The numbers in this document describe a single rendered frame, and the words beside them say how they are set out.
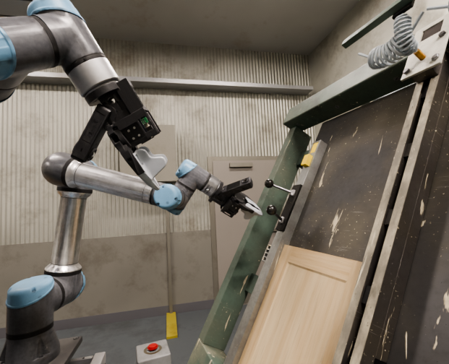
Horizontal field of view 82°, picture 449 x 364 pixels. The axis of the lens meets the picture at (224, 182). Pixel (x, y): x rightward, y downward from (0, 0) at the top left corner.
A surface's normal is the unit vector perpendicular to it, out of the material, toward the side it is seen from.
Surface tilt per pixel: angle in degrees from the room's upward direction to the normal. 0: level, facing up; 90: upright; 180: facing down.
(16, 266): 90
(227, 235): 90
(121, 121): 108
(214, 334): 90
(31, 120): 90
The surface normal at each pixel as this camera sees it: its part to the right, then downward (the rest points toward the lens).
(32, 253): 0.22, -0.09
